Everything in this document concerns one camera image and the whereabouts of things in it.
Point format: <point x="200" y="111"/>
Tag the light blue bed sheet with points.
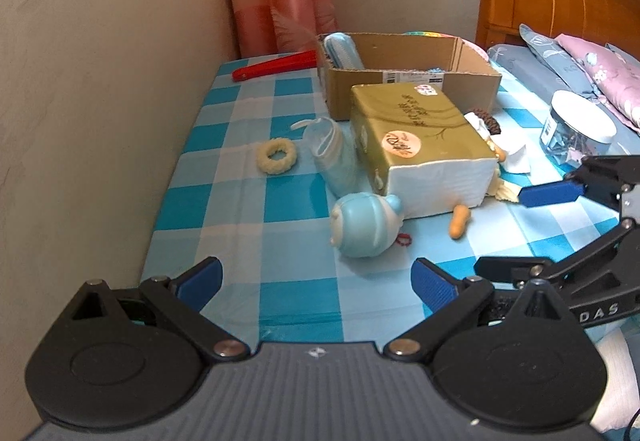
<point x="525" y="71"/>

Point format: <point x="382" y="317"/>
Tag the blue-grey leaf print pillow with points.
<point x="550" y="53"/>

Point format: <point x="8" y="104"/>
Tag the rainbow pop toy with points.
<point x="425" y="32"/>

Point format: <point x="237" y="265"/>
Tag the blue face masks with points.
<point x="342" y="49"/>

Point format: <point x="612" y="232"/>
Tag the pink floral pillow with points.
<point x="610" y="81"/>

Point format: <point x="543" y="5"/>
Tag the white cloth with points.
<point x="516" y="159"/>

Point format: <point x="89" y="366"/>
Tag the cardboard box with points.
<point x="345" y="93"/>

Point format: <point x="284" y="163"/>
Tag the small doll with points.
<point x="460" y="221"/>

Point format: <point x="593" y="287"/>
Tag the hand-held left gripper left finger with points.
<point x="200" y="282"/>

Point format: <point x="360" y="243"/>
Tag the blue checkered tablecloth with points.
<point x="280" y="211"/>

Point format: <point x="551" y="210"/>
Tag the white lid plastic jar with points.
<point x="580" y="113"/>

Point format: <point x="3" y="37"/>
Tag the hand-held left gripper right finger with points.
<point x="432" y="287"/>

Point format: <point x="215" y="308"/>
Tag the gold tissue pack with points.
<point x="415" y="136"/>

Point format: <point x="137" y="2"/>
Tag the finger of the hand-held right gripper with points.
<point x="590" y="256"/>
<point x="550" y="194"/>

